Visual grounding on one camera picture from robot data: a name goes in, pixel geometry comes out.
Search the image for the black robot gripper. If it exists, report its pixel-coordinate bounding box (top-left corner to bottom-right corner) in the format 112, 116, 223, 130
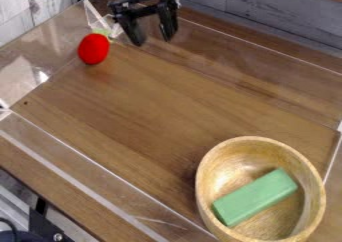
108, 0, 180, 47

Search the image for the red plush strawberry toy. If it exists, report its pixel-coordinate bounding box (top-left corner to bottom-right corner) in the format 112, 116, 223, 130
77, 29, 109, 65

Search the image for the wooden bowl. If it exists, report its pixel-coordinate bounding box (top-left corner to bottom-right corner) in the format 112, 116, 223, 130
195, 136, 326, 242

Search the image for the green rectangular block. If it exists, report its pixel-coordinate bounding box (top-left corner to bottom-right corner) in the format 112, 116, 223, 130
211, 168, 298, 227

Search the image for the clear acrylic corner bracket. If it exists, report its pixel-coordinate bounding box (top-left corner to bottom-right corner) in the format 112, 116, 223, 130
83, 0, 123, 40

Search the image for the clear acrylic barrier wall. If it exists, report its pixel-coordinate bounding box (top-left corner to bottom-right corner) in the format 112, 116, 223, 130
0, 0, 342, 242

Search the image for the black metal clamp bracket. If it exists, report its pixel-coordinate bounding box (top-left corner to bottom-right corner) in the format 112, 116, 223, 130
28, 209, 75, 242

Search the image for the black cable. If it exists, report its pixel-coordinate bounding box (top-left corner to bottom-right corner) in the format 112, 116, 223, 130
0, 217, 19, 242

